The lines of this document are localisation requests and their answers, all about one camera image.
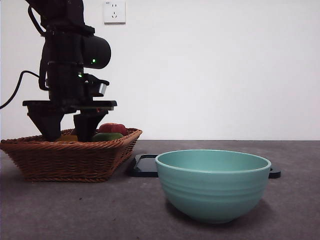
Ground white wall socket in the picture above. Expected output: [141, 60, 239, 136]
[104, 0, 127, 25]

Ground teal ribbed bowl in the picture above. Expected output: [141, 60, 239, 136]
[155, 149, 272, 224]

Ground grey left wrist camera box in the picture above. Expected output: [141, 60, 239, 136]
[84, 73, 110, 97]

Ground black rectangular tray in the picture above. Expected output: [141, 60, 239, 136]
[128, 154, 281, 180]

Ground brown kiwi fruit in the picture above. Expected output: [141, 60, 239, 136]
[58, 134, 79, 143]

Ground brown wicker basket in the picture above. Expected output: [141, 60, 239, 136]
[0, 127, 143, 183]

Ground green avocado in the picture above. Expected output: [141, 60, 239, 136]
[91, 132, 125, 143]

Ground black cable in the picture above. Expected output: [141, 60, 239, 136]
[27, 4, 47, 36]
[0, 70, 41, 110]

